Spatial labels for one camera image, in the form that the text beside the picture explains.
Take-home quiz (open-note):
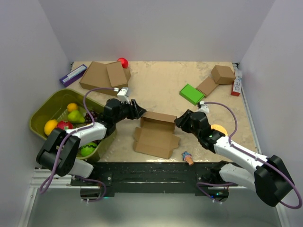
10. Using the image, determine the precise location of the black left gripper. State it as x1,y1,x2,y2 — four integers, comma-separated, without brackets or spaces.
113,98,146,124

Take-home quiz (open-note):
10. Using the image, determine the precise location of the brown cardboard box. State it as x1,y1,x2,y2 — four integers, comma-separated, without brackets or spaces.
133,111,180,159

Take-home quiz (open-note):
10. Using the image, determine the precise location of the small colourful toy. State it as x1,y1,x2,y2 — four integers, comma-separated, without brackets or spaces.
181,151,194,166

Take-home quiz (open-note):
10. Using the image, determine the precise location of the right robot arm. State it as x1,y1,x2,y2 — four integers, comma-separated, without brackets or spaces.
174,102,302,208

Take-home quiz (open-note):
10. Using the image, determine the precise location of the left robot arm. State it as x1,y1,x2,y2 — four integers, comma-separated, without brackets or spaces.
36,98,146,185

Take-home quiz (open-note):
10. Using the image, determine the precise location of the green paper box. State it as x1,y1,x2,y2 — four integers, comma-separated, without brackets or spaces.
179,84,205,105

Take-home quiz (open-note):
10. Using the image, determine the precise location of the medium brown box on top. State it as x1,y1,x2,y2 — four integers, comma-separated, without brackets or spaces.
106,61,131,88

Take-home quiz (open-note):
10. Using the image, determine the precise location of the flat small brown box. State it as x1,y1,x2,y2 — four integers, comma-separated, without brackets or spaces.
196,77,218,96

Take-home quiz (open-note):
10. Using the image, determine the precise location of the large flat brown box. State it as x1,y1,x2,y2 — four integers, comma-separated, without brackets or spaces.
79,61,131,96

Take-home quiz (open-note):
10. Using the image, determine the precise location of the small brown cube box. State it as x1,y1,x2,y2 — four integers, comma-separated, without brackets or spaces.
211,65,236,85

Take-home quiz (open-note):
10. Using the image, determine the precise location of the red white toothpaste box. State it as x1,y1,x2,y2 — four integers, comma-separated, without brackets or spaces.
231,69,242,96

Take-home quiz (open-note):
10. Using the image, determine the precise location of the purple toothpaste box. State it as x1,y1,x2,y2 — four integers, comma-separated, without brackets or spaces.
59,64,88,87

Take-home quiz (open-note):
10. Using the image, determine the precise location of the orange round disc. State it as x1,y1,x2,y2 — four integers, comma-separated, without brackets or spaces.
211,124,228,136

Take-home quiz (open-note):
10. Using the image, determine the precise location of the red apple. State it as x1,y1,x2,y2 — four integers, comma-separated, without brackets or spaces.
117,57,129,69

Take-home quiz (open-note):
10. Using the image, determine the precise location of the purple grapes bunch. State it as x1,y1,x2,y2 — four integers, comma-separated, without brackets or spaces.
84,111,98,123

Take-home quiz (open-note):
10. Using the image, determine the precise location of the green pear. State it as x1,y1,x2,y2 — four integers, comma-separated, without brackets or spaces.
67,110,86,124

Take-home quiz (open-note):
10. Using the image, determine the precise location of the green striped ball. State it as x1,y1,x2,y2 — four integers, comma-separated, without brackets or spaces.
80,142,98,157

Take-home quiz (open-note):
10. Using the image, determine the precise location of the small orange fruit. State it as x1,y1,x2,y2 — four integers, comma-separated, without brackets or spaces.
67,103,79,113

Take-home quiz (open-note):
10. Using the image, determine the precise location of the red dragon fruit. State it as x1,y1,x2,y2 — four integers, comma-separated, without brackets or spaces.
56,121,73,130

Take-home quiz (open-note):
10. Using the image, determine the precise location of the olive green plastic bin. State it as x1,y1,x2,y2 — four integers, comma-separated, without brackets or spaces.
29,88,117,164

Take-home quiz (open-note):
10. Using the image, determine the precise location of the yellow lemon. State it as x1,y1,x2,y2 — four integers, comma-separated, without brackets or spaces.
44,119,58,136

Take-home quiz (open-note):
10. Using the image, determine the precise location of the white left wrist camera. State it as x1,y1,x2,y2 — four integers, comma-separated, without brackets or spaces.
117,87,130,104

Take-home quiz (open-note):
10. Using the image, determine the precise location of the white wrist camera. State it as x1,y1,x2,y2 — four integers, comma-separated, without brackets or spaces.
197,101,209,114
117,87,130,104

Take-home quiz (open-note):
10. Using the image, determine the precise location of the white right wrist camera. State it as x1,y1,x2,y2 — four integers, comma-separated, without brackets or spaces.
197,101,209,114

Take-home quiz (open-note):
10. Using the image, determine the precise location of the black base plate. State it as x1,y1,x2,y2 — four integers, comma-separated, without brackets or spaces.
71,161,228,198

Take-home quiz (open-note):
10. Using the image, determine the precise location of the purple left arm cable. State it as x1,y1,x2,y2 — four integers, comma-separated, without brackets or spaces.
39,87,119,203

